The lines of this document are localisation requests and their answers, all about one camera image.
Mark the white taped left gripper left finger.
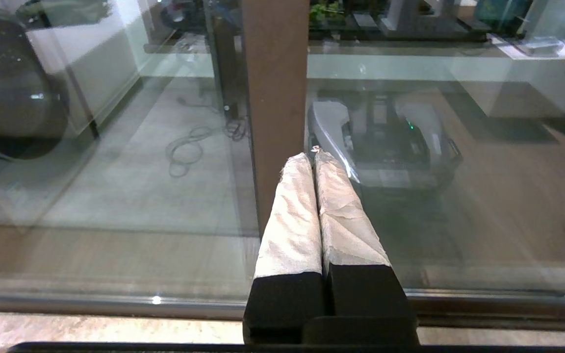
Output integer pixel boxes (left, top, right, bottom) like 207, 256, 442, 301
243, 152, 325, 344

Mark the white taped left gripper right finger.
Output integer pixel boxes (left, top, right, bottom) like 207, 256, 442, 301
312, 147, 419, 344

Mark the brown framed fixed glass panel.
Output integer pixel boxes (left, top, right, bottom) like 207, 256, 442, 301
0, 0, 310, 319

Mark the dark metal floor track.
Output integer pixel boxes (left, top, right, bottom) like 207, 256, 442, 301
0, 288, 565, 331

